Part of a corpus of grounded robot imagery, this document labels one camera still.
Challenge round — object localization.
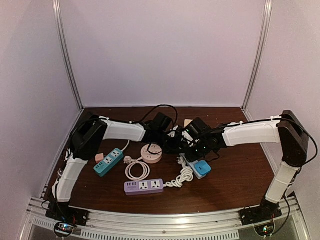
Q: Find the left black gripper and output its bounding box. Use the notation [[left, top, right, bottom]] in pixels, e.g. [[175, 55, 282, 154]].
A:
[[155, 132, 186, 156]]

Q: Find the grey power strip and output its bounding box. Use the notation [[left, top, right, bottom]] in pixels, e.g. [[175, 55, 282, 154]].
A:
[[179, 153, 209, 180]]

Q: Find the blue charger plug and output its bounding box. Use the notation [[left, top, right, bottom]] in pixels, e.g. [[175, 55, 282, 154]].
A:
[[195, 160, 212, 177]]

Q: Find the pink round socket base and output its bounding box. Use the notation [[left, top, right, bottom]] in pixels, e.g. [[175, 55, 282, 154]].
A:
[[140, 143, 163, 164]]

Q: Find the beige cube socket adapter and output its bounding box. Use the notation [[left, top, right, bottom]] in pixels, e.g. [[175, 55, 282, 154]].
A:
[[183, 119, 193, 127]]

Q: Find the purple power strip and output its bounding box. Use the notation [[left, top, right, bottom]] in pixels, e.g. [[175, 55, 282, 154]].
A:
[[124, 178, 165, 196]]

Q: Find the teal power strip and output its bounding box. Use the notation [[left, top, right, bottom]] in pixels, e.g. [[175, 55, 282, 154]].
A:
[[93, 148, 124, 177]]

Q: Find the small pink charger plug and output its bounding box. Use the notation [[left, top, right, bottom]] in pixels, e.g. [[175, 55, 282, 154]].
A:
[[95, 153, 105, 164]]

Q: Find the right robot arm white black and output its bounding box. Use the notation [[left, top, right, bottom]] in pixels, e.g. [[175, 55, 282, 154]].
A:
[[182, 110, 310, 221]]

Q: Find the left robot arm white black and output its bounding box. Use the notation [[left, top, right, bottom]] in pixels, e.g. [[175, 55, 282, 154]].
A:
[[48, 113, 182, 222]]

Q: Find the white knotted purple-strip cable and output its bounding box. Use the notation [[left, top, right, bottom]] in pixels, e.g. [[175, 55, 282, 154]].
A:
[[163, 156, 195, 189]]

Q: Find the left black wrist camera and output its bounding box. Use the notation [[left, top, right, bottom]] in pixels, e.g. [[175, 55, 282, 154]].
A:
[[151, 112, 174, 132]]

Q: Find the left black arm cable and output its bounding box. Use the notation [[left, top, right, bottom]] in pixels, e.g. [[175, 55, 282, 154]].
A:
[[59, 104, 178, 161]]

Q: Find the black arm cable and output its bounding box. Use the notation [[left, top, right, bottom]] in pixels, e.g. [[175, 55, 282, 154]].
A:
[[274, 117, 318, 163], [59, 104, 178, 161]]

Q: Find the white coiled round-socket cable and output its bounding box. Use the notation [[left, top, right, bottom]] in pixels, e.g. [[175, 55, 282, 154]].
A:
[[123, 155, 152, 182]]

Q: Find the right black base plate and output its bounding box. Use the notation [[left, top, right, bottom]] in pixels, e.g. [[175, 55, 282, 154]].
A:
[[238, 205, 282, 226]]

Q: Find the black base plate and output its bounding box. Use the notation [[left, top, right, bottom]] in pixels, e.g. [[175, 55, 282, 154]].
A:
[[45, 205, 89, 227], [238, 205, 282, 226]]

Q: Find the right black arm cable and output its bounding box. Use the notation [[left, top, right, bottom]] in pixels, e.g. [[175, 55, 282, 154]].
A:
[[274, 117, 318, 163]]

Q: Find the right aluminium frame post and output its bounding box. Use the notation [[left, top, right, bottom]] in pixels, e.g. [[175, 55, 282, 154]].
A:
[[242, 0, 273, 112]]

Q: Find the aluminium frame post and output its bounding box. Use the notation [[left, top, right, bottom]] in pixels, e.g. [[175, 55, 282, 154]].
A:
[[242, 0, 273, 112], [52, 0, 84, 111]]

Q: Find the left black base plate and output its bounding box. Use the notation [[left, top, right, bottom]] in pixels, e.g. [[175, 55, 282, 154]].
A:
[[45, 205, 89, 227]]

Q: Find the front aluminium rail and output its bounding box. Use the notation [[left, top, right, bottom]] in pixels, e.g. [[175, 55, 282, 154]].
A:
[[17, 196, 311, 240]]

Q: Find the left aluminium frame post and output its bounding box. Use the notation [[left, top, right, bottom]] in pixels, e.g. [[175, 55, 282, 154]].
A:
[[52, 0, 84, 111]]

